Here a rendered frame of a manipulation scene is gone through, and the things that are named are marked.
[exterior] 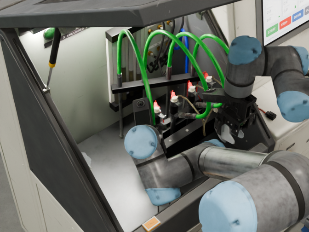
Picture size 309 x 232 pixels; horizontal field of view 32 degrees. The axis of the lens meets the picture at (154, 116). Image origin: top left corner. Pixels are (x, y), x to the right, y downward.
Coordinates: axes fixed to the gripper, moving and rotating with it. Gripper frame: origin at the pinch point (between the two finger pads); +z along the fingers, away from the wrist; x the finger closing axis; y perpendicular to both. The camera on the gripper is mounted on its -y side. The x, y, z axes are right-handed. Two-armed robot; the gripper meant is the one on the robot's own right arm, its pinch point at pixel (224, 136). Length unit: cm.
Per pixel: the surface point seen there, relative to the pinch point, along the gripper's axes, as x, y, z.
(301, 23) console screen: 74, -29, 9
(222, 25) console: 34.4, -35.4, -3.6
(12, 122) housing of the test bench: -35, -67, 24
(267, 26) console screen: 54, -30, 3
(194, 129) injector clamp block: 13.6, -24.4, 26.2
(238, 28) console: 39, -32, -2
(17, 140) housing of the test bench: -35, -66, 33
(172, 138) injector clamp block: 4.7, -26.0, 26.2
